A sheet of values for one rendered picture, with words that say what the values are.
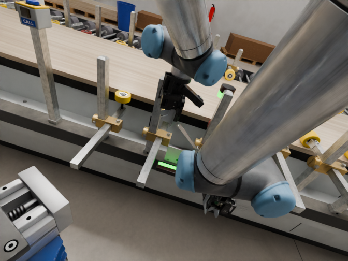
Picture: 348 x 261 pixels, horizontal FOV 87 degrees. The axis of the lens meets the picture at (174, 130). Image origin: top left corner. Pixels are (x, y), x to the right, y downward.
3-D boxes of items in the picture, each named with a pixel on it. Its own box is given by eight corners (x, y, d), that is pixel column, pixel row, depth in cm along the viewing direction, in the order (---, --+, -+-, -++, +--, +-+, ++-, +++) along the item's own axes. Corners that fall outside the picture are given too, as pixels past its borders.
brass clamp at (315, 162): (339, 179, 78) (349, 172, 75) (309, 170, 78) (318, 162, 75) (332, 169, 83) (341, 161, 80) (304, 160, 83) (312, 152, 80)
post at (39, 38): (56, 125, 93) (38, 28, 66) (47, 122, 93) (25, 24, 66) (62, 120, 97) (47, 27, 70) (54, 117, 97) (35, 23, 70)
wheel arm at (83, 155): (78, 171, 67) (77, 164, 65) (70, 169, 67) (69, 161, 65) (126, 113, 102) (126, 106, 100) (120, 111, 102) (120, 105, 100)
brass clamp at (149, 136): (167, 147, 87) (170, 140, 84) (140, 139, 87) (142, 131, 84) (170, 140, 91) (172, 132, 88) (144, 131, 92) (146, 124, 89)
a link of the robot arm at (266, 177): (229, 215, 34) (218, 170, 43) (283, 223, 35) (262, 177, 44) (250, 190, 29) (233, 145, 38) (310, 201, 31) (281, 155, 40)
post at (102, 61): (104, 148, 97) (105, 58, 68) (98, 146, 97) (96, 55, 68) (107, 144, 100) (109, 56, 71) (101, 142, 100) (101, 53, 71)
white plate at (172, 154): (212, 175, 92) (220, 162, 86) (163, 160, 92) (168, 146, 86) (212, 174, 93) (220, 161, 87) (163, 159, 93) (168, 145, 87)
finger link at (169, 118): (158, 125, 71) (163, 104, 66) (172, 126, 73) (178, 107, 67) (158, 130, 69) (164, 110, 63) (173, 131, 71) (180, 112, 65)
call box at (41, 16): (39, 32, 66) (34, 6, 61) (20, 26, 66) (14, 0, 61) (53, 29, 71) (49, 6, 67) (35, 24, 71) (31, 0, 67)
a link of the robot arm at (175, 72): (193, 60, 61) (199, 70, 55) (189, 73, 64) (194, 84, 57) (172, 55, 59) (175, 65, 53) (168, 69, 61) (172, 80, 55)
